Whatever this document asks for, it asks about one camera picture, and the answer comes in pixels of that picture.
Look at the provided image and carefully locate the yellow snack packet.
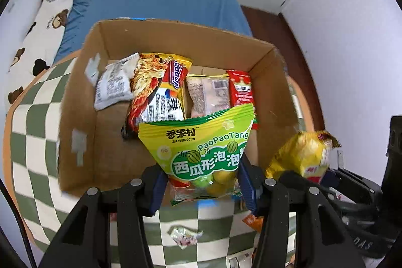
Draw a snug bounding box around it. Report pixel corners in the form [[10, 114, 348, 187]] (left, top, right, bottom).
[[265, 131, 341, 183]]

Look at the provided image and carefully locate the green bubble gum candy bag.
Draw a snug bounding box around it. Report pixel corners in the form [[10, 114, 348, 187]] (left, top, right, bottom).
[[138, 103, 255, 203]]

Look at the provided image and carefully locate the orange snack packet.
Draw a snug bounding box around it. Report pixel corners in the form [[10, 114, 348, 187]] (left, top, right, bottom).
[[242, 213, 264, 233]]

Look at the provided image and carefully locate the green white checkered cloth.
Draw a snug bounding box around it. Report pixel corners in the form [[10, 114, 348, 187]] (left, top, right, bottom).
[[3, 51, 315, 268]]

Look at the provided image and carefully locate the white cow milk candy packet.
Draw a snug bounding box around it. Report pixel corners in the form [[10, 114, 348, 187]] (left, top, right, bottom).
[[169, 226, 204, 249]]

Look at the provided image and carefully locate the red packet in box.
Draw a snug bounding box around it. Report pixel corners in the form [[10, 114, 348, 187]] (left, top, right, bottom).
[[226, 70, 259, 130]]

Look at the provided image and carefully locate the beige packet in box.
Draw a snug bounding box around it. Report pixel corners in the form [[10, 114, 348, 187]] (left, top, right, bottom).
[[186, 73, 230, 118]]

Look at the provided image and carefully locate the blue milk cardboard box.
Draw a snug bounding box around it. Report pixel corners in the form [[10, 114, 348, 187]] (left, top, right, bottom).
[[57, 17, 299, 198]]

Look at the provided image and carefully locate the noodle packet in box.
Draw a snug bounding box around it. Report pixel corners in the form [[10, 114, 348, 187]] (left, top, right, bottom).
[[121, 53, 192, 139]]

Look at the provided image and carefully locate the white packet in box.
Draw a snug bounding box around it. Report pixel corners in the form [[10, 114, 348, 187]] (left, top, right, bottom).
[[94, 53, 140, 111]]

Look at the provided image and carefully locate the bear print pillow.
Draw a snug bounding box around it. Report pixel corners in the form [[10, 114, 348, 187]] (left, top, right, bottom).
[[5, 0, 74, 109]]

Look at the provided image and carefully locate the blue bed sheet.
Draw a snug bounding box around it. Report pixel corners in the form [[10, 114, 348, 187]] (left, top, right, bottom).
[[55, 0, 252, 61]]

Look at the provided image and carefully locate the black cable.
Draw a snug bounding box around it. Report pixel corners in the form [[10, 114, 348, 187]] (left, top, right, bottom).
[[0, 179, 38, 268]]

